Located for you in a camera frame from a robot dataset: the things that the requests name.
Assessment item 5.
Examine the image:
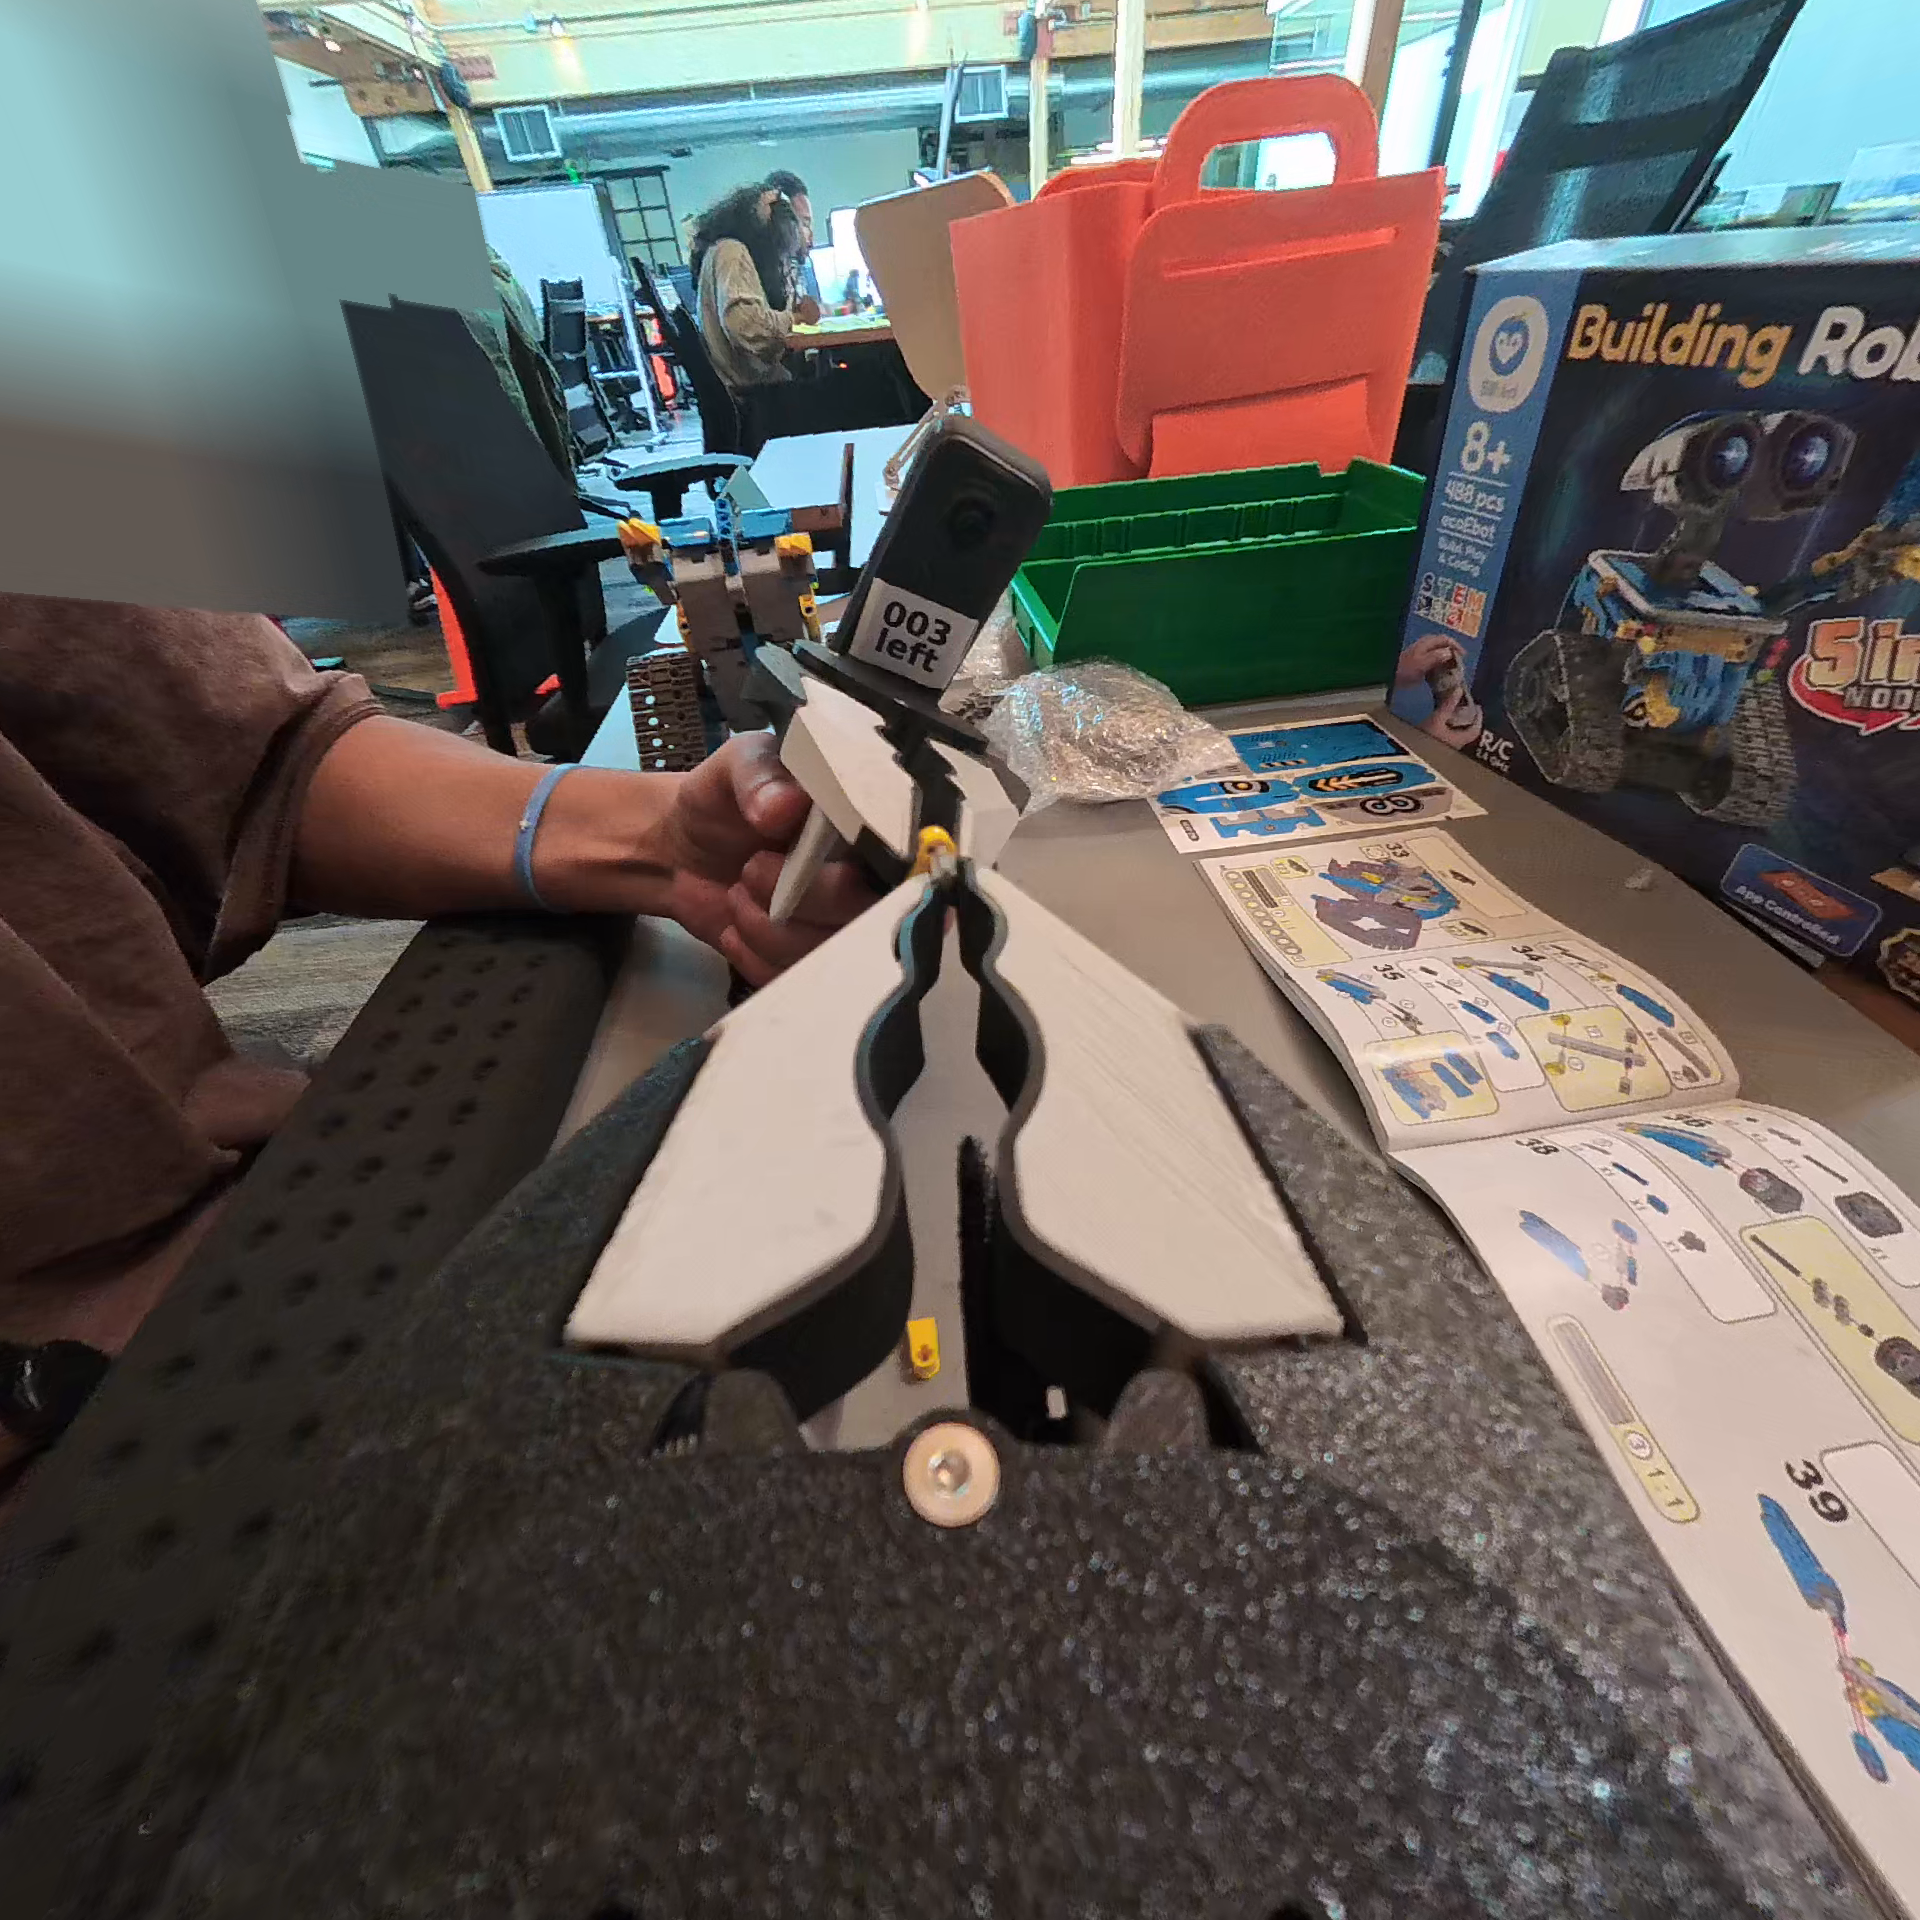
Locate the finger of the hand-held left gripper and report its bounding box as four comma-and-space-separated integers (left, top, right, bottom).
958, 748, 1037, 875
780, 674, 928, 883

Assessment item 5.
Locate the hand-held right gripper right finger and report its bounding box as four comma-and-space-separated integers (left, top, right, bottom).
958, 865, 1352, 1432

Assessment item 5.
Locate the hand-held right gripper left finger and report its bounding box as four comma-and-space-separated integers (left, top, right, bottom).
564, 877, 947, 1412

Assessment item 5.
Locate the person's left hand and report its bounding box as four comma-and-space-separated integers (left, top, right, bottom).
660, 731, 889, 988

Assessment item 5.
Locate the clear plastic bag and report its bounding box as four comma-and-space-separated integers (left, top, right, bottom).
960, 609, 1240, 812

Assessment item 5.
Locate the partly built toy robot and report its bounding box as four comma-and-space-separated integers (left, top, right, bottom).
614, 472, 828, 776

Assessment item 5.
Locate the beige laptop stand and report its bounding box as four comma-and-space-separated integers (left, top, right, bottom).
856, 170, 1019, 489

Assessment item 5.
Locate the green plastic bin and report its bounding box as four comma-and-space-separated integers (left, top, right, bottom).
1009, 457, 1426, 711

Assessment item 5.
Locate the blue sticker sheet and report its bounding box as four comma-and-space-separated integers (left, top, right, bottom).
1148, 715, 1489, 860

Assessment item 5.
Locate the blue wristband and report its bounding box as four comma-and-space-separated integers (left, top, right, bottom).
512, 761, 586, 915

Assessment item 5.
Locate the orange felt bag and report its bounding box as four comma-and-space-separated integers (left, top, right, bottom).
949, 72, 1450, 489

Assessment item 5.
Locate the black perforated pad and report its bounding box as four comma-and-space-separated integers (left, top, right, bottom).
0, 912, 720, 1920

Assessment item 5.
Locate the instruction booklet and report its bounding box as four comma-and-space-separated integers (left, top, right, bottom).
1198, 825, 1920, 1920

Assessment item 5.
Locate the robot kit box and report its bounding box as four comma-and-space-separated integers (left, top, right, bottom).
1388, 224, 1920, 1008

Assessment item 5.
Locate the black mesh office chair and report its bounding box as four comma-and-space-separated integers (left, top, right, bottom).
1394, 0, 1809, 474

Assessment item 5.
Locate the black drawstring toggle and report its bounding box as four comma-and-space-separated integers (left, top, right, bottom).
0, 1336, 114, 1455

